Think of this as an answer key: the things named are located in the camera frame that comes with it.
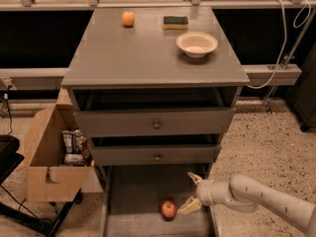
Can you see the grey bottom drawer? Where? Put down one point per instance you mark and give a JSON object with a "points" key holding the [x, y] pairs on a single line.
{"points": [[134, 196]]}

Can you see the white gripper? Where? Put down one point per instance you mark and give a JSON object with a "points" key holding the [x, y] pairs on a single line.
{"points": [[204, 193]]}

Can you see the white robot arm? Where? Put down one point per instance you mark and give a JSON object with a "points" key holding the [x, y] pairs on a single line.
{"points": [[245, 194]]}

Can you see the grey top drawer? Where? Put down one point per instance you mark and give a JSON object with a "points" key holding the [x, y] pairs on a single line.
{"points": [[154, 122]]}

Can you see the cardboard box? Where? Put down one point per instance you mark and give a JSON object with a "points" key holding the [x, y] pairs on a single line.
{"points": [[48, 179]]}

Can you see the green yellow sponge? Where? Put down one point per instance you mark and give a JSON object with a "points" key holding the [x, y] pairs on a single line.
{"points": [[175, 23]]}

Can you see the black chair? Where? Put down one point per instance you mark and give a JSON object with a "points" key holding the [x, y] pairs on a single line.
{"points": [[9, 156]]}

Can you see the grey drawer cabinet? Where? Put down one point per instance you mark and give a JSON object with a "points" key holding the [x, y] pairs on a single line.
{"points": [[141, 68]]}

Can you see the red apple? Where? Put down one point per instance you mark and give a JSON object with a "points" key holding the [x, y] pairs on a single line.
{"points": [[168, 209]]}

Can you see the grey drawer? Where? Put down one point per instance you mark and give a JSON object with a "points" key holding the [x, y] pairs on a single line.
{"points": [[154, 122], [134, 196], [155, 155]]}

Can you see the grey middle drawer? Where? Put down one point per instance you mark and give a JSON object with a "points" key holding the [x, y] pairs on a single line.
{"points": [[155, 155]]}

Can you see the snack bag in box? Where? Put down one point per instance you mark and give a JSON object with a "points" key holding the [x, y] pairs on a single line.
{"points": [[76, 147]]}

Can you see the white paper bowl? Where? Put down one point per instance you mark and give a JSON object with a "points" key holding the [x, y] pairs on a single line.
{"points": [[196, 44]]}

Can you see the orange fruit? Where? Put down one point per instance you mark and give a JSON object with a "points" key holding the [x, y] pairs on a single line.
{"points": [[128, 18]]}

